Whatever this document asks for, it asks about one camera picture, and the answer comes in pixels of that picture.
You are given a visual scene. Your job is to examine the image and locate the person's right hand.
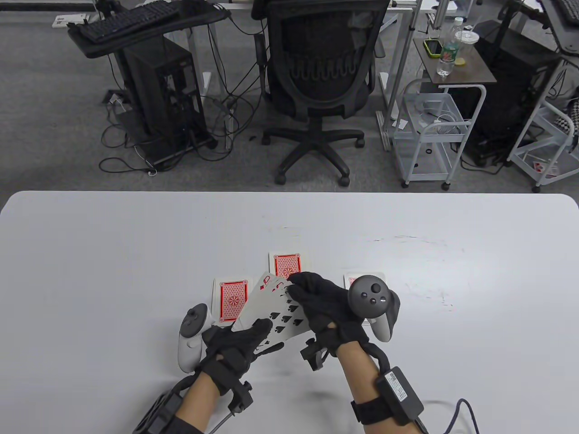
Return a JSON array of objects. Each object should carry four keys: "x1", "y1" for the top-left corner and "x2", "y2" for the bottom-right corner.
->
[{"x1": 287, "y1": 271, "x2": 401, "y2": 358}]

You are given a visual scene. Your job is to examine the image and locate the person's left hand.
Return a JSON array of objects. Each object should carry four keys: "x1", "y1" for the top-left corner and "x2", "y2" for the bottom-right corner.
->
[{"x1": 199, "y1": 318, "x2": 285, "y2": 396}]

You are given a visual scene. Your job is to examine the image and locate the dealt red-backed cards pile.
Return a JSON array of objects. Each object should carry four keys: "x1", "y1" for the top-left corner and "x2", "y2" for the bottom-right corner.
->
[
  {"x1": 232, "y1": 271, "x2": 313, "y2": 358},
  {"x1": 344, "y1": 272, "x2": 387, "y2": 326},
  {"x1": 269, "y1": 252, "x2": 313, "y2": 278},
  {"x1": 211, "y1": 277, "x2": 250, "y2": 324}
]

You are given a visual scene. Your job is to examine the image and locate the person's left forearm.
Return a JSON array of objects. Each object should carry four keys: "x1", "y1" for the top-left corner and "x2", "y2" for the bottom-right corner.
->
[{"x1": 174, "y1": 373, "x2": 222, "y2": 434}]

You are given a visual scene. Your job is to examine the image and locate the red and white card packet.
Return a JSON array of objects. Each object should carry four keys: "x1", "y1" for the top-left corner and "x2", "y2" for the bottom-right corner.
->
[{"x1": 530, "y1": 159, "x2": 560, "y2": 179}]

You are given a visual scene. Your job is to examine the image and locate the white and black VR controller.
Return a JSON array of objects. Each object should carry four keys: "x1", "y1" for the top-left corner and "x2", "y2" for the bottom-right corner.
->
[
  {"x1": 347, "y1": 274, "x2": 401, "y2": 343},
  {"x1": 177, "y1": 304, "x2": 214, "y2": 373}
]

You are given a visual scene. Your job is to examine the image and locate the black mesh office chair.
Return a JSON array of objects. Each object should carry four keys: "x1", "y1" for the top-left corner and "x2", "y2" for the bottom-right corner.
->
[{"x1": 251, "y1": 0, "x2": 393, "y2": 187}]

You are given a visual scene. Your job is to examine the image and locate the white desk leg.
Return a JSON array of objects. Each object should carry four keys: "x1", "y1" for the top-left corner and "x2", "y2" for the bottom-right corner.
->
[
  {"x1": 376, "y1": 0, "x2": 423, "y2": 152},
  {"x1": 186, "y1": 25, "x2": 213, "y2": 98}
]

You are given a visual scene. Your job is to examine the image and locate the black hanging power brick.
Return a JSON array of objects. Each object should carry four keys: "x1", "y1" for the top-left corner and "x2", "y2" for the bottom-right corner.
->
[{"x1": 253, "y1": 33, "x2": 268, "y2": 98}]

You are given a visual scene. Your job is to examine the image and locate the black computer tower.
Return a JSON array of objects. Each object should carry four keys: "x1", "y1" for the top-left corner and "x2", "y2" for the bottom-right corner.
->
[
  {"x1": 119, "y1": 35, "x2": 217, "y2": 165},
  {"x1": 452, "y1": 20, "x2": 566, "y2": 168}
]

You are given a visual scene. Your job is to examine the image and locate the clear bottle green label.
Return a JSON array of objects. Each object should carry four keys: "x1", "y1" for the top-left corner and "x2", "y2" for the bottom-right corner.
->
[{"x1": 436, "y1": 17, "x2": 465, "y2": 77}]

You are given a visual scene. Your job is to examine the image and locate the clear plastic cup with lid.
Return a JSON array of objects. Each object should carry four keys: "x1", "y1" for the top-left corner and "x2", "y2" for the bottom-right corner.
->
[{"x1": 454, "y1": 27, "x2": 481, "y2": 55}]

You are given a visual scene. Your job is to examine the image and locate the black white checkered cloth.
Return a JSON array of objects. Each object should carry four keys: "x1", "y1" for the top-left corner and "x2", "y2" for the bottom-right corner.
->
[{"x1": 554, "y1": 97, "x2": 579, "y2": 136}]

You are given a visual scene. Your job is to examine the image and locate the black keyboard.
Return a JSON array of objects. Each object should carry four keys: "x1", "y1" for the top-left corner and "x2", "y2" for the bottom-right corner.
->
[
  {"x1": 74, "y1": 0, "x2": 181, "y2": 43},
  {"x1": 554, "y1": 0, "x2": 579, "y2": 25}
]

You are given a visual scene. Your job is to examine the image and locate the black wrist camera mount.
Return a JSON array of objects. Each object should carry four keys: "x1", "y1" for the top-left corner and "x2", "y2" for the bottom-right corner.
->
[
  {"x1": 228, "y1": 381, "x2": 254, "y2": 413},
  {"x1": 300, "y1": 337, "x2": 330, "y2": 372}
]

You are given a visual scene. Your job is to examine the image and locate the thin black cable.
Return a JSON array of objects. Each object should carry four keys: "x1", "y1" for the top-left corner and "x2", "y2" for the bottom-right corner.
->
[{"x1": 213, "y1": 407, "x2": 237, "y2": 434}]

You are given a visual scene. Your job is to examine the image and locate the black strapped wrist sensor box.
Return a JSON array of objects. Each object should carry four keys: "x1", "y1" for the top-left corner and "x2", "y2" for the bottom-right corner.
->
[
  {"x1": 351, "y1": 366, "x2": 425, "y2": 426},
  {"x1": 133, "y1": 391, "x2": 184, "y2": 434}
]

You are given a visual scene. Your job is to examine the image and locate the thick black cable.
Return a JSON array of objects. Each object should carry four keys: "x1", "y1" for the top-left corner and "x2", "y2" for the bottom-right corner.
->
[{"x1": 418, "y1": 398, "x2": 480, "y2": 434}]

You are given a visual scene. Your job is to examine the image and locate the white rolling wire cart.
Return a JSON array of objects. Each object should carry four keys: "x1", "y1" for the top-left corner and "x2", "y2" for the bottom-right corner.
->
[
  {"x1": 391, "y1": 79, "x2": 475, "y2": 190},
  {"x1": 507, "y1": 59, "x2": 579, "y2": 193}
]

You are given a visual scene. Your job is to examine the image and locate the white charger cable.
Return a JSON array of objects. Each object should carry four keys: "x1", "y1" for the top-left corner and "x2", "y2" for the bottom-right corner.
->
[{"x1": 418, "y1": 100, "x2": 469, "y2": 135}]

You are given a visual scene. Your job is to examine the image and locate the brown side table white frame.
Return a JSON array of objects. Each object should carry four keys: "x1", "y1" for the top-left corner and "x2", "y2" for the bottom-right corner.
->
[{"x1": 413, "y1": 33, "x2": 497, "y2": 170}]

